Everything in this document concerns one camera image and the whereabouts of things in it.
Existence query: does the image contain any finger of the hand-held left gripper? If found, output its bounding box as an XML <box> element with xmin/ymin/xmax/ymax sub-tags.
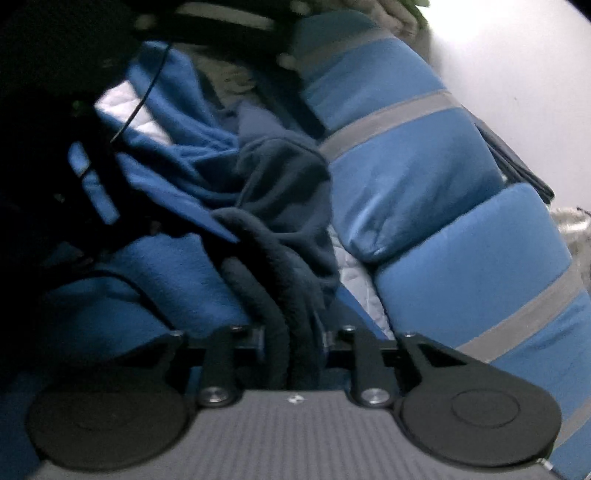
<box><xmin>67</xmin><ymin>140</ymin><xmax>123</xmax><ymax>227</ymax></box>
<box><xmin>134</xmin><ymin>0</ymin><xmax>310</xmax><ymax>68</ymax></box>

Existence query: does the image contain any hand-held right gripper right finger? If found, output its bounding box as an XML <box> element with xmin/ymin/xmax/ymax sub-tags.
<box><xmin>318</xmin><ymin>325</ymin><xmax>467</xmax><ymax>408</ymax></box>

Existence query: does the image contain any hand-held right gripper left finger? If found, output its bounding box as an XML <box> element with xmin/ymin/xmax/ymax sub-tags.
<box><xmin>111</xmin><ymin>325</ymin><xmax>266</xmax><ymax>407</ymax></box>

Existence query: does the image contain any blue fleece jacket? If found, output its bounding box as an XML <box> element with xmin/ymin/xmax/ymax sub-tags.
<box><xmin>0</xmin><ymin>41</ymin><xmax>398</xmax><ymax>480</ymax></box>

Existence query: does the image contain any white quilted bedspread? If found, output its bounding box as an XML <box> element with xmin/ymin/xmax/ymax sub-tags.
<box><xmin>95</xmin><ymin>80</ymin><xmax>395</xmax><ymax>340</ymax></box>

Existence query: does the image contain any green folded comforter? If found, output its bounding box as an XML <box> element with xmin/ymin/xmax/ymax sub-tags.
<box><xmin>185</xmin><ymin>0</ymin><xmax>430</xmax><ymax>112</ymax></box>

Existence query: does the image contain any blue pillow with grey stripes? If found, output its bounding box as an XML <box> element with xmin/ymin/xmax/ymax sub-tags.
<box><xmin>291</xmin><ymin>9</ymin><xmax>504</xmax><ymax>265</ymax></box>
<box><xmin>374</xmin><ymin>182</ymin><xmax>591</xmax><ymax>480</ymax></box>

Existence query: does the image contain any dark blue folded cloth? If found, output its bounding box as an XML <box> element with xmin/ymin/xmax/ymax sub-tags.
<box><xmin>475</xmin><ymin>119</ymin><xmax>555</xmax><ymax>202</ymax></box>

